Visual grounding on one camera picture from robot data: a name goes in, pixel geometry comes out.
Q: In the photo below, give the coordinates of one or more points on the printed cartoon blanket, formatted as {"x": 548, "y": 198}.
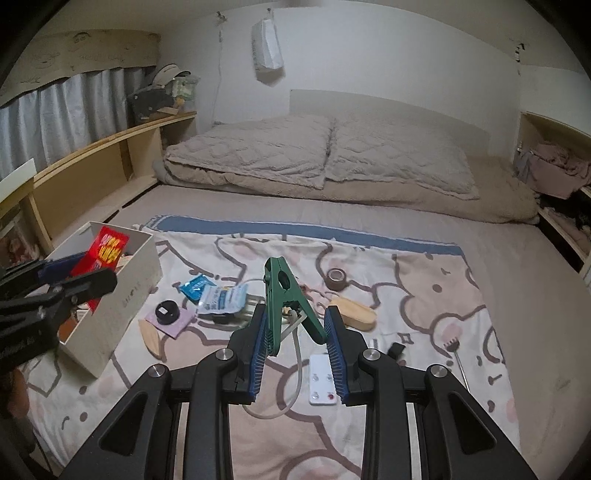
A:
{"x": 415, "y": 295}

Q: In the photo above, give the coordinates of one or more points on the blue foil packet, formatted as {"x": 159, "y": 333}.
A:
{"x": 194, "y": 288}

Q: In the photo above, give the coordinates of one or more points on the white and blue tissue packet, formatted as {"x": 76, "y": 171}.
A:
{"x": 221, "y": 300}

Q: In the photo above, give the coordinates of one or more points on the green plastic clamp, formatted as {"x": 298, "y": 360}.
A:
{"x": 277, "y": 295}

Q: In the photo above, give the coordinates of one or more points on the wooden bedside shelf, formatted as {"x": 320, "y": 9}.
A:
{"x": 78, "y": 180}

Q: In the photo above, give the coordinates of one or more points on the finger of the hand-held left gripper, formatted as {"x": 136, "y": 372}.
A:
{"x": 64, "y": 267}
{"x": 87, "y": 284}

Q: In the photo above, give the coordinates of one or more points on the clear storage box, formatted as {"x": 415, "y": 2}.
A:
{"x": 187, "y": 92}

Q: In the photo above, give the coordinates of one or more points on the white hanging bag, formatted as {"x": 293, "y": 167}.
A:
{"x": 267, "y": 44}

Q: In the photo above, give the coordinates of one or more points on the white remote control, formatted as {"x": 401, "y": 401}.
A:
{"x": 318, "y": 383}

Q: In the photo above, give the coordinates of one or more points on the wooden wall shelf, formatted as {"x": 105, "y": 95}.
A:
{"x": 526, "y": 134}

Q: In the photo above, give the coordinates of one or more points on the beige quilted pillow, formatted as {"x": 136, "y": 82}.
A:
{"x": 397, "y": 157}

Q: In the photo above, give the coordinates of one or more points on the grey curtain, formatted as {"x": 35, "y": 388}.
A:
{"x": 69, "y": 110}

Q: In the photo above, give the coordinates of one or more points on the white cardboard box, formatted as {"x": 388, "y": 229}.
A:
{"x": 115, "y": 314}

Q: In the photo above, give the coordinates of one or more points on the white cap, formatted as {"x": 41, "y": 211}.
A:
{"x": 168, "y": 74}

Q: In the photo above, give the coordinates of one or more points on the red snack packet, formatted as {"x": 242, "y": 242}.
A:
{"x": 107, "y": 249}

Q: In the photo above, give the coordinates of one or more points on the brown tape roll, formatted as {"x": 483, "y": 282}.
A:
{"x": 337, "y": 279}

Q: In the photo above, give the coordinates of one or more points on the beige printed valance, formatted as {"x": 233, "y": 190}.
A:
{"x": 83, "y": 50}

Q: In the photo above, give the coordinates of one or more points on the beige knitted blanket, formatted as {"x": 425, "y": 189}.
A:
{"x": 249, "y": 147}

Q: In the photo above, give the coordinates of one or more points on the purple card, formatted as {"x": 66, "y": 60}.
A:
{"x": 184, "y": 321}

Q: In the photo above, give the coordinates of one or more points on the black round lid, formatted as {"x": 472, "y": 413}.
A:
{"x": 167, "y": 313}

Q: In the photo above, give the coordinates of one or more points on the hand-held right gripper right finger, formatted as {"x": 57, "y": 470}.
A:
{"x": 334, "y": 353}

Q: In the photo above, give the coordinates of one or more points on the beige fleece duvet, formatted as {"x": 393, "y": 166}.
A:
{"x": 498, "y": 194}

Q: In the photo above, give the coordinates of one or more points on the red white patterned bag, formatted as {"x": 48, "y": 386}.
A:
{"x": 18, "y": 244}

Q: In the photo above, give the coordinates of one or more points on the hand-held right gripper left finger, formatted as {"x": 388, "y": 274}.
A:
{"x": 258, "y": 344}

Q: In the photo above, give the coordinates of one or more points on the small fork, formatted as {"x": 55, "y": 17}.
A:
{"x": 455, "y": 357}

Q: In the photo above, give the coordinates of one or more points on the small black clip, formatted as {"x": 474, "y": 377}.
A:
{"x": 395, "y": 350}

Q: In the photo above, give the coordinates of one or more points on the flat wooden spatula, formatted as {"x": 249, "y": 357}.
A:
{"x": 151, "y": 341}

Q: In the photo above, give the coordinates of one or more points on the dark grey bag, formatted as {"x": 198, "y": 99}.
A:
{"x": 150, "y": 104}

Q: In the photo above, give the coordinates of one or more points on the pile of pink clothes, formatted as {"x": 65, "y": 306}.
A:
{"x": 554, "y": 166}

